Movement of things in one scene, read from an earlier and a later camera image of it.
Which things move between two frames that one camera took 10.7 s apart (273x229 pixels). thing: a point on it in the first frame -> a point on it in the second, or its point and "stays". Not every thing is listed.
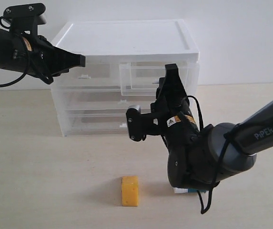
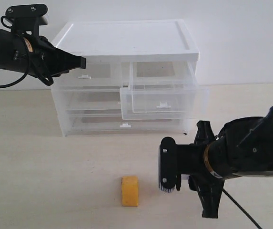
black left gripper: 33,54 stays
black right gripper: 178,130 -> 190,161
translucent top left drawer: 94,76 stays
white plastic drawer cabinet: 125,61 stays
